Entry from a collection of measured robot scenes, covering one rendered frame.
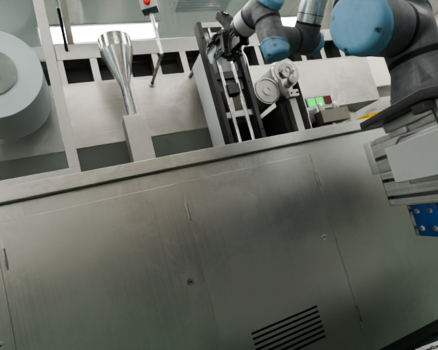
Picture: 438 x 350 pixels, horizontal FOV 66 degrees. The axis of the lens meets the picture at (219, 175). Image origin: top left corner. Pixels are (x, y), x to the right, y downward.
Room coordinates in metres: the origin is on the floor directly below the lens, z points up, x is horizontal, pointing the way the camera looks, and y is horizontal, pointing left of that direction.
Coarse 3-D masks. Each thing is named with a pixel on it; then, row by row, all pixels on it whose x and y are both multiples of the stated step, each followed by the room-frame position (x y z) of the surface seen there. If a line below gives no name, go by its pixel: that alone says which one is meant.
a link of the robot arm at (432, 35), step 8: (408, 0) 0.69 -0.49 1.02; (416, 0) 0.69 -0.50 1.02; (424, 0) 0.69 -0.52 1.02; (416, 8) 0.67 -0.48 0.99; (424, 8) 0.69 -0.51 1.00; (416, 16) 0.66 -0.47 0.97; (424, 16) 0.68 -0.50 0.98; (432, 16) 0.70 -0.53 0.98; (416, 24) 0.66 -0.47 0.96; (424, 24) 0.68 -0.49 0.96; (432, 24) 0.69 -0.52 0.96; (416, 32) 0.67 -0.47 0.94; (424, 32) 0.69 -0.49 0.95; (432, 32) 0.69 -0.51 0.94; (416, 40) 0.69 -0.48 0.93; (424, 40) 0.69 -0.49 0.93; (432, 40) 0.69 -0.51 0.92; (408, 48) 0.70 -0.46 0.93; (416, 48) 0.69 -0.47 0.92; (392, 56) 0.72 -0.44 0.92; (400, 56) 0.72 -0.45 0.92
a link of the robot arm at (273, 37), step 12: (264, 24) 0.86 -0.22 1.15; (276, 24) 0.86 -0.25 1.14; (264, 36) 0.87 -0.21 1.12; (276, 36) 0.85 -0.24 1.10; (288, 36) 0.88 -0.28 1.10; (300, 36) 0.90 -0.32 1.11; (264, 48) 0.88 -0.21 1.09; (276, 48) 0.86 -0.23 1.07; (288, 48) 0.87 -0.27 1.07; (276, 60) 0.91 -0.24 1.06
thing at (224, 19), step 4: (220, 12) 1.03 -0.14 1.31; (224, 12) 1.03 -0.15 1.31; (216, 16) 1.04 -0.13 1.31; (220, 16) 1.02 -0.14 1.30; (224, 16) 1.02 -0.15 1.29; (228, 16) 1.03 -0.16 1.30; (220, 20) 1.03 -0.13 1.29; (224, 20) 1.01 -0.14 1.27; (228, 20) 1.01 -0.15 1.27; (224, 24) 1.01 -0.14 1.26; (228, 24) 1.00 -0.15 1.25; (228, 28) 1.00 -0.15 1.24
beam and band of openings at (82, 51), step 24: (72, 48) 1.52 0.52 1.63; (96, 48) 1.56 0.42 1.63; (144, 48) 1.65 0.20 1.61; (168, 48) 1.69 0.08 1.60; (192, 48) 1.74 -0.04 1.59; (336, 48) 2.11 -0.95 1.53; (72, 72) 1.59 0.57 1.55; (96, 72) 1.56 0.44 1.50; (144, 72) 1.71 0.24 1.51; (168, 72) 1.76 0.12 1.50
